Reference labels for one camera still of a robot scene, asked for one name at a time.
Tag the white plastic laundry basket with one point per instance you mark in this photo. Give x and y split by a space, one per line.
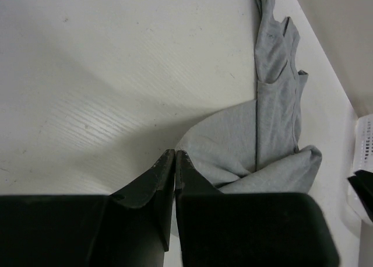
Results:
363 149

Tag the grey tank top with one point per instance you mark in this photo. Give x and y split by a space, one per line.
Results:
253 147

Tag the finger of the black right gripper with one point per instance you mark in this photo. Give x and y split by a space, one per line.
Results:
360 196

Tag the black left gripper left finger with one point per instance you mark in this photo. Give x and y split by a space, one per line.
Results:
130 227

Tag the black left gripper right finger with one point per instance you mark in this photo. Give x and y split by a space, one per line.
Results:
266 229

